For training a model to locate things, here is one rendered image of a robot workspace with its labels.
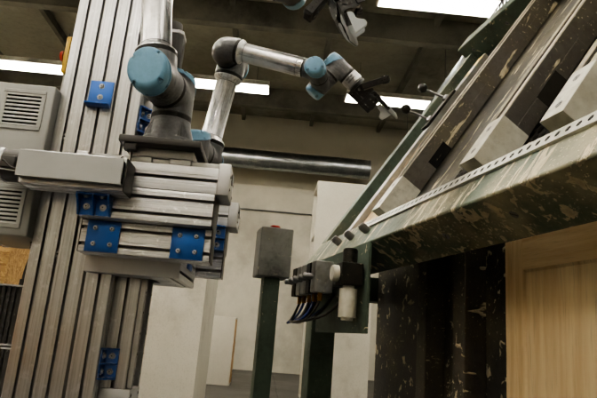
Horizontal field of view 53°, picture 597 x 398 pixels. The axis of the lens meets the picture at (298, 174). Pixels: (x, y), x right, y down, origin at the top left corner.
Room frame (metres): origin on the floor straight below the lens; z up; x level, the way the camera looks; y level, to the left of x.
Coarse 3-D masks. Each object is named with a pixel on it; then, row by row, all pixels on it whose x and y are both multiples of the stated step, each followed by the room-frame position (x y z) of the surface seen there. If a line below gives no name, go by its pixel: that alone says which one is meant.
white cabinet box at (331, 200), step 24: (336, 192) 5.69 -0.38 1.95; (360, 192) 5.69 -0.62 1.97; (312, 216) 6.26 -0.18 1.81; (336, 216) 5.69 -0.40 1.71; (312, 240) 6.17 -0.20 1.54; (336, 336) 5.69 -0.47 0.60; (360, 336) 5.70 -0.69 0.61; (336, 360) 5.69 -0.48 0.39; (360, 360) 5.70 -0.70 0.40; (336, 384) 5.69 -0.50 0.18; (360, 384) 5.70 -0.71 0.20
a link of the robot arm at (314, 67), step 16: (224, 48) 2.11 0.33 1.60; (240, 48) 2.10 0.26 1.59; (256, 48) 2.09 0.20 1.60; (224, 64) 2.18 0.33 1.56; (256, 64) 2.12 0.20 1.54; (272, 64) 2.09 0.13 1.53; (288, 64) 2.06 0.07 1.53; (304, 64) 2.05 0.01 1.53; (320, 64) 2.02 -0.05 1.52; (320, 80) 2.08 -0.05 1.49
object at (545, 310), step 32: (512, 256) 1.37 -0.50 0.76; (544, 256) 1.25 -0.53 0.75; (576, 256) 1.15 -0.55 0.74; (512, 288) 1.37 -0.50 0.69; (544, 288) 1.26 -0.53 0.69; (576, 288) 1.16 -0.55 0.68; (512, 320) 1.37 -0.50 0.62; (544, 320) 1.26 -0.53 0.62; (576, 320) 1.16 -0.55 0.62; (512, 352) 1.37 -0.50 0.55; (544, 352) 1.26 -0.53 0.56; (576, 352) 1.17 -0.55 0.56; (512, 384) 1.37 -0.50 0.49; (544, 384) 1.27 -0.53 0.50; (576, 384) 1.17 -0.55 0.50
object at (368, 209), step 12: (480, 60) 2.15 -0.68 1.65; (456, 96) 2.13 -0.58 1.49; (444, 108) 2.12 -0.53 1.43; (420, 144) 2.10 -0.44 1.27; (408, 156) 2.09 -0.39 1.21; (396, 168) 2.09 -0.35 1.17; (384, 192) 2.07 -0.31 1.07; (372, 204) 2.06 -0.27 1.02; (360, 216) 2.06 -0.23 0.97; (348, 228) 2.09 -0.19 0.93
